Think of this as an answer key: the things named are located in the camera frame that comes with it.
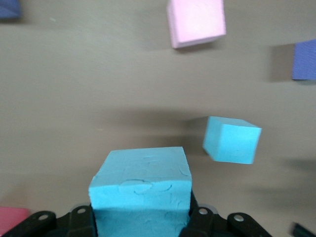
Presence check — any pink foam block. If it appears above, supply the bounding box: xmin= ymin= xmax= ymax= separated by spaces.
xmin=167 ymin=0 xmax=227 ymax=49

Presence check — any red foam block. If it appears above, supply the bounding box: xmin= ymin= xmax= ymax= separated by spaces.
xmin=0 ymin=206 xmax=30 ymax=237

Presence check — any brown table cover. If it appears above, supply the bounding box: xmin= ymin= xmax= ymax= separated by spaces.
xmin=0 ymin=0 xmax=316 ymax=237

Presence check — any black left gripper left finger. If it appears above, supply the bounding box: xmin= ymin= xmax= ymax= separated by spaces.
xmin=0 ymin=204 xmax=97 ymax=237

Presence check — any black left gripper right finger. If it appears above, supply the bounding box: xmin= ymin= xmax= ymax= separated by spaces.
xmin=180 ymin=191 xmax=271 ymax=237

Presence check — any light blue foam block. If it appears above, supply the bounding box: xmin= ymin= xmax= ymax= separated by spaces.
xmin=202 ymin=116 xmax=262 ymax=165
xmin=88 ymin=147 xmax=193 ymax=237

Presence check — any purple foam block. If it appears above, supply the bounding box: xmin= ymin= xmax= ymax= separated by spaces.
xmin=0 ymin=0 xmax=23 ymax=20
xmin=292 ymin=39 xmax=316 ymax=81

